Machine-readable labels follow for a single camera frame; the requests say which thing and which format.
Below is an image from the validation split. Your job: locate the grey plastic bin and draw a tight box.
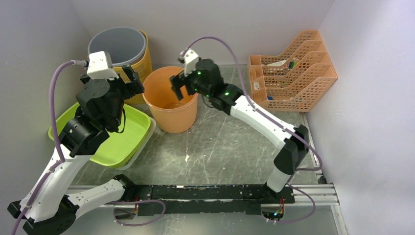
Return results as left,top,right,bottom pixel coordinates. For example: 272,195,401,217
88,27,147,67

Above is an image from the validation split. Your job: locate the green plastic basin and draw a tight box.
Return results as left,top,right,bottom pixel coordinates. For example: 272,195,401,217
46,103,151,170

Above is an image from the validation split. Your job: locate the orange mesh file organizer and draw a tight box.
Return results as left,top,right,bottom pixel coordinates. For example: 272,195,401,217
248,30,338,112

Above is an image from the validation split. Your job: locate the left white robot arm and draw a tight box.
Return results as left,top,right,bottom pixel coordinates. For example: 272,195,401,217
7,65,144,235

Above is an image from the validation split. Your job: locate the white plastic basket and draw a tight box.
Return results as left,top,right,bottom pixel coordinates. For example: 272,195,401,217
116,117,157,170

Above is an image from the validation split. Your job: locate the aluminium rail frame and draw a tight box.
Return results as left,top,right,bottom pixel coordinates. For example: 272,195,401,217
44,113,348,235

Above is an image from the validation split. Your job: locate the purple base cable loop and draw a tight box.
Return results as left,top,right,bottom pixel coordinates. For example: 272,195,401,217
113,198,166,227

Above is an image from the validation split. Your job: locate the yellow mesh waste bin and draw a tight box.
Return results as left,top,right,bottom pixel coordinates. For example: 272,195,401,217
125,30,153,105

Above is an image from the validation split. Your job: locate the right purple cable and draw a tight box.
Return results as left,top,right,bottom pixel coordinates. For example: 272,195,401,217
180,36,323,172

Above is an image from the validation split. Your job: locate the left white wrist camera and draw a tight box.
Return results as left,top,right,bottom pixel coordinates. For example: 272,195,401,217
87,51,119,79

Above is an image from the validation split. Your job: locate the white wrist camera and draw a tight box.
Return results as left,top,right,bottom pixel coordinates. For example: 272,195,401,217
87,51,119,79
178,48,200,76

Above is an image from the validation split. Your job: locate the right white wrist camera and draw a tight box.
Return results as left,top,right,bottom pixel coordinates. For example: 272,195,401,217
178,48,200,76

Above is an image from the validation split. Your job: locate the orange plastic bucket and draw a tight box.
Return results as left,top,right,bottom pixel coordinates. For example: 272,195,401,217
143,66,198,133

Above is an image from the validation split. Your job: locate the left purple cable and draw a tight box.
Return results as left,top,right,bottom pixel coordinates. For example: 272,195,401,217
9,60,89,235

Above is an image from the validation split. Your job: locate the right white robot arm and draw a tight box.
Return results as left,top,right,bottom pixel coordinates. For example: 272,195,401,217
170,57,311,203

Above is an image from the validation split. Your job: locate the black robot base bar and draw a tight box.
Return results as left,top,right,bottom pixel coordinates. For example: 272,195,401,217
120,184,295,216

